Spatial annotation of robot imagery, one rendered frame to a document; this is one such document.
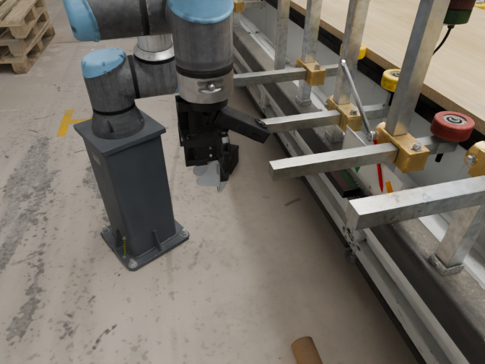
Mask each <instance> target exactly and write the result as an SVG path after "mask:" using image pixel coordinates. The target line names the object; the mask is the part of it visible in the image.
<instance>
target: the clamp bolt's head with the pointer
mask: <svg viewBox="0 0 485 364"><path fill-rule="evenodd" d="M374 132H375V133H376V140H375V141H374V145H376V144H377V141H378V139H379V134H378V132H377V131H376V130H374ZM371 138H372V135H371V133H367V140H371ZM377 171H378V178H379V183H380V189H381V191H382V192H383V179H382V173H381V167H380V163H378V164H377Z"/></svg>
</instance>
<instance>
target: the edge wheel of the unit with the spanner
mask: <svg viewBox="0 0 485 364"><path fill-rule="evenodd" d="M474 126H475V123H474V121H473V119H471V118H470V117H468V116H466V115H464V114H462V113H457V112H453V111H442V112H439V113H436V114H435V116H434V118H433V121H432V124H431V126H430V131H431V132H432V133H433V134H434V135H435V136H436V137H438V138H440V139H443V140H446V141H449V142H463V141H465V140H467V139H468V138H469V137H470V135H471V132H472V131H473V128H474ZM443 154H444V153H442V154H437V156H436V158H435V162H438V163H439V162H440V161H441V159H442V156H443Z"/></svg>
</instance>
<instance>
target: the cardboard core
mask: <svg viewBox="0 0 485 364"><path fill-rule="evenodd" d="M291 347H292V350H293V353H294V356H295V358H296V361H297V364H323V362H322V360H321V359H320V356H319V354H318V351H317V349H316V346H315V344H314V341H313V339H312V337H301V338H299V339H296V340H295V341H294V342H293V343H292V345H291Z"/></svg>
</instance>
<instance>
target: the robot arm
mask: <svg viewBox="0 0 485 364"><path fill-rule="evenodd" d="M62 1H63V4H64V8H65V10H66V15H67V17H68V20H69V24H70V26H71V30H72V32H73V34H74V37H75V38H76V39H77V40H79V41H82V42H86V41H94V42H100V40H111V39H119V38H132V37H137V41H138V43H137V44H136V45H135V46H134V49H133V52H134V54H133V55H127V56H126V53H125V52H124V50H122V49H119V48H104V49H102V50H97V51H93V52H91V53H89V54H87V55H86V56H85V57H84V58H83V59H82V61H81V67H82V76H83V77H84V82H85V85H86V88H87V92H88V95H89V100H90V102H91V106H92V110H93V115H92V130H93V133H94V135H95V136H97V137H99V138H102V139H124V138H127V137H131V136H133V135H134V134H137V133H139V132H140V131H141V130H142V129H143V128H144V124H145V123H144V117H143V115H142V114H141V112H140V111H139V109H138V108H137V106H136V104H135V99H140V98H150V97H155V96H160V95H173V94H175V93H178V92H179V95H175V103H176V109H177V115H178V133H179V139H180V146H181V147H184V154H185V166H186V167H189V166H194V165H195V166H194V168H193V173H194V174H195V175H197V176H199V177H198V178H197V179H196V183H197V184H198V185H199V186H216V187H217V191H218V193H221V192H222V190H223V189H224V187H225V186H226V184H227V182H228V180H229V175H230V138H229V135H228V131H229V130H231V131H234V132H237V133H238V134H242V135H243V136H245V137H248V138H250V139H252V140H254V141H257V142H260V143H262V144H264V143H265V141H266V140H267V139H268V137H269V136H270V134H271V132H270V131H269V130H268V127H267V125H266V124H265V123H264V122H263V121H262V120H260V119H257V118H254V117H252V116H249V115H247V114H245V113H243V112H241V111H238V110H236V109H234V108H232V107H230V106H228V105H227V104H228V98H229V97H230V96H231V95H232V94H233V38H232V10H233V8H234V1H233V0H62ZM171 34H172V41H171ZM181 137H182V140H181Z"/></svg>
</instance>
